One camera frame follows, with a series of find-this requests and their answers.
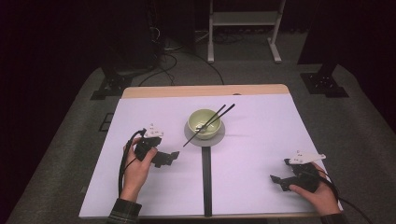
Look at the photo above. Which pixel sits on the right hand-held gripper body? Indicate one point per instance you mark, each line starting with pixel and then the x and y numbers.
pixel 306 177

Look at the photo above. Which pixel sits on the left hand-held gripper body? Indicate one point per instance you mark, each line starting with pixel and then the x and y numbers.
pixel 146 149

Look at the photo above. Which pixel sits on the black chopstick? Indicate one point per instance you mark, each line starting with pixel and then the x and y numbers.
pixel 190 139

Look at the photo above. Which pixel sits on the green bowl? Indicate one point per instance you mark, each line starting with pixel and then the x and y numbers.
pixel 197 118

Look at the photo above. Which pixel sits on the person's left hand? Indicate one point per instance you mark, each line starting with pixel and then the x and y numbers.
pixel 135 174

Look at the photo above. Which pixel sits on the person's right hand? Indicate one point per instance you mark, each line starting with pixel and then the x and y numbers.
pixel 325 199

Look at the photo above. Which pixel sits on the black strip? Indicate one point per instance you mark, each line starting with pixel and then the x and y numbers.
pixel 206 180

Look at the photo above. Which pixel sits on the white table sheet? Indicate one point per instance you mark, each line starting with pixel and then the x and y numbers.
pixel 249 149

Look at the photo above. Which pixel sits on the black stand base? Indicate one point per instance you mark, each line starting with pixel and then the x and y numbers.
pixel 113 85
pixel 320 82

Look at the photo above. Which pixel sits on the dark equipment cabinet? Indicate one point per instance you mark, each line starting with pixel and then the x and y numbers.
pixel 134 31

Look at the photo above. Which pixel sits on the white metal stand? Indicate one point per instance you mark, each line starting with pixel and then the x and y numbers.
pixel 243 18

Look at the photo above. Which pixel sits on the black floor frame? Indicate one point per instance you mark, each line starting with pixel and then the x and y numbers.
pixel 106 122

